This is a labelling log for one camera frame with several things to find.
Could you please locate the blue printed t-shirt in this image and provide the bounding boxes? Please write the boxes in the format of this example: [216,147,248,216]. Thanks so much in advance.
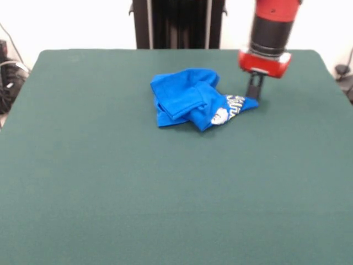
[150,68,260,132]

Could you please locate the grey cable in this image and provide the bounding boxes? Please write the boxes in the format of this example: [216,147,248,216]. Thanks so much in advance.
[0,23,23,65]

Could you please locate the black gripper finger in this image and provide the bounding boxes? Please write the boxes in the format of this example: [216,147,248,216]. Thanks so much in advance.
[255,76,265,100]
[245,73,257,99]

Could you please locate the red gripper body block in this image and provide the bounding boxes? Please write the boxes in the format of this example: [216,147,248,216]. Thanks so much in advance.
[238,49,292,80]

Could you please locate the black equipment pile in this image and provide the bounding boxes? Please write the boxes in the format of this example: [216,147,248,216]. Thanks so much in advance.
[0,40,30,114]

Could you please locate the black cable bundle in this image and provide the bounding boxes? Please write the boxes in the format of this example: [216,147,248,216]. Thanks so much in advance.
[335,46,353,104]

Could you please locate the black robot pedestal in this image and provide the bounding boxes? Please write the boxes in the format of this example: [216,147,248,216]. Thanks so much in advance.
[129,0,223,50]

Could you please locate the dark green table cloth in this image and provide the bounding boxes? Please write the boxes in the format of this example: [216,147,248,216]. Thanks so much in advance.
[0,49,353,265]

